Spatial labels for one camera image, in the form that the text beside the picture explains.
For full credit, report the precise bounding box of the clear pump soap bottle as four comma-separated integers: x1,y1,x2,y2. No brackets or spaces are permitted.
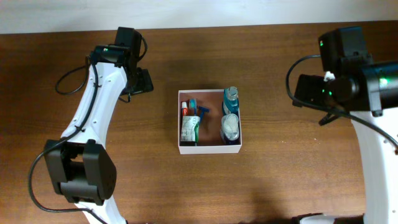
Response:
220,113,240,145

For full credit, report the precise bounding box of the white square cardboard box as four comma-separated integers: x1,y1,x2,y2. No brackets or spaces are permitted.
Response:
177,89,243,154

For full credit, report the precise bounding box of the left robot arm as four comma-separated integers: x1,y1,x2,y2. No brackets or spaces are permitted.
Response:
40,27,154,223

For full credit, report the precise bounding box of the small toothpaste tube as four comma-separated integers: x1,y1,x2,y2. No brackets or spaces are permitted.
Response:
181,101,188,116

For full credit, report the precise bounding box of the left black cable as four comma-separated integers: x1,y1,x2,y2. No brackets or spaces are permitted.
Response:
27,35,148,224

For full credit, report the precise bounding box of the blue disposable razor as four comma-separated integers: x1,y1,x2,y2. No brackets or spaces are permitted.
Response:
198,106,210,122

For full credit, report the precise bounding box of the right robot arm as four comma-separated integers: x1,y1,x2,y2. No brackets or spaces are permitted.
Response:
287,27,397,223

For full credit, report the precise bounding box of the black cable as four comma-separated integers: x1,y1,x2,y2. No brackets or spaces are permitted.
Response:
285,54,398,154
27,35,148,224

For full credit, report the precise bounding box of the blue white toothbrush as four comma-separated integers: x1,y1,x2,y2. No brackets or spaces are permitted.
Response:
189,98,197,116

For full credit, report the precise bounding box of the green white soap packet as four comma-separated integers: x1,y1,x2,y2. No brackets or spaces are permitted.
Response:
180,116,200,146

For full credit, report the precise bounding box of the blue mouthwash bottle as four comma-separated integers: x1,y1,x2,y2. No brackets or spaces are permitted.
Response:
222,86,239,116

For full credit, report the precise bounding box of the right black cable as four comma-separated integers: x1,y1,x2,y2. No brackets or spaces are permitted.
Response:
285,54,398,154

